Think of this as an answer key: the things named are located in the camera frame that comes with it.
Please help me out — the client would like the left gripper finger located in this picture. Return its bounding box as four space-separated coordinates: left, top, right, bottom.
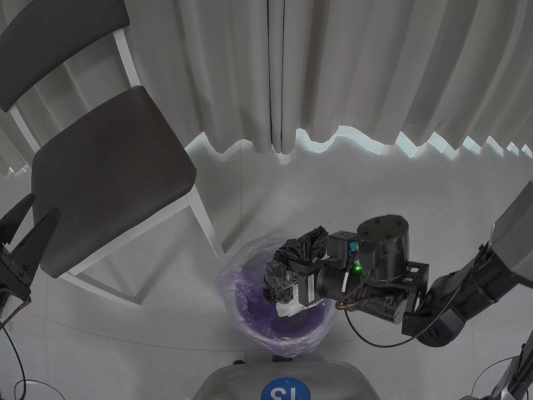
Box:
10 208 61 274
0 193 36 248

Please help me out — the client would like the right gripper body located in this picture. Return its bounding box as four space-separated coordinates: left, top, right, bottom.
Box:
296 263 364 308

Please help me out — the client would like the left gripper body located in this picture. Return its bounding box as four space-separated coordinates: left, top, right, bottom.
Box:
0 243 34 303

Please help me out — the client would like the black plastic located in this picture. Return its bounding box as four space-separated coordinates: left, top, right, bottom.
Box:
263 225 330 306

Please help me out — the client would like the clear printed wrapper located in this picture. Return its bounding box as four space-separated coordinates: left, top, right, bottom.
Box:
275 294 307 319

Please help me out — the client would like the purple plastic bag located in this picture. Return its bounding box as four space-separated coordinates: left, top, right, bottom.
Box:
214 229 337 358

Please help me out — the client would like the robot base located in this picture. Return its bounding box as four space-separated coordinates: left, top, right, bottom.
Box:
196 354 375 400

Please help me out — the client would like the white trash bin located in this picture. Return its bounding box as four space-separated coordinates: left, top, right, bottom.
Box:
231 265 331 345

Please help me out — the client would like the white chair with grey seat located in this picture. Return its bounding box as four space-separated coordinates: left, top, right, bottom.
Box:
0 0 225 307

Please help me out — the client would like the white curtain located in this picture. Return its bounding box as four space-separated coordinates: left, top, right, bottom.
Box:
0 0 277 176
271 0 533 159

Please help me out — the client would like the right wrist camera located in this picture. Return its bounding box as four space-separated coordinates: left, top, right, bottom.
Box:
327 231 359 271

